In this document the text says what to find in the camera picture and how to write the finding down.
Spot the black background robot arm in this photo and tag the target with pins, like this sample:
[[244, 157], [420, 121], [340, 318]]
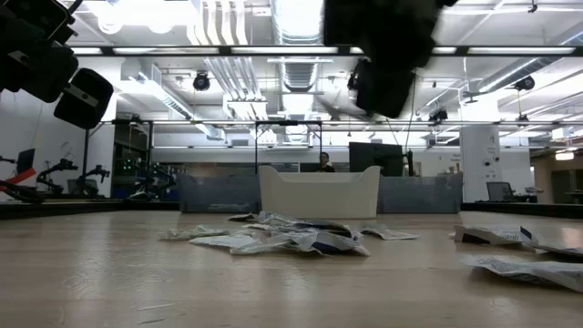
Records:
[[93, 175], [54, 172]]

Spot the long light strip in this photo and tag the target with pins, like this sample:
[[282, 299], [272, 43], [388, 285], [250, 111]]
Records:
[[166, 50], [521, 50], [284, 50], [444, 50]]

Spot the small black monitor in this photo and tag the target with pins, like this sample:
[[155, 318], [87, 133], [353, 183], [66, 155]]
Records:
[[25, 161]]

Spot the red tape strip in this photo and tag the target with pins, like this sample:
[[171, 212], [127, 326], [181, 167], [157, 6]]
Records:
[[20, 177]]

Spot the grey plastic bin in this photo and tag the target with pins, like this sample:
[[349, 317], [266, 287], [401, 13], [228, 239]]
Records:
[[421, 193], [218, 193]]

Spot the black rig crossbeam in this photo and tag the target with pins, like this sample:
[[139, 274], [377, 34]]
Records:
[[225, 50]]

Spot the white plastic bin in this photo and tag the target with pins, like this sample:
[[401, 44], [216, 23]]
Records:
[[319, 191]]

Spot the dark mesh office chair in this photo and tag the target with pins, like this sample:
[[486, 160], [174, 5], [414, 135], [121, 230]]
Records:
[[501, 191]]

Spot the green white packet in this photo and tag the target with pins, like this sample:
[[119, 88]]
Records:
[[223, 240], [259, 248], [196, 233]]

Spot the black rig camera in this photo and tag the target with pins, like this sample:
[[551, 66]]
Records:
[[350, 82]]

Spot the black ceiling camera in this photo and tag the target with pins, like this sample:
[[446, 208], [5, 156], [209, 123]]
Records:
[[524, 83], [438, 115], [201, 81]]

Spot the silver ventilation duct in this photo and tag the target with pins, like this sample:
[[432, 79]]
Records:
[[298, 75]]

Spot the glowing wall lamp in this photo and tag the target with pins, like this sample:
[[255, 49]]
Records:
[[565, 156]]

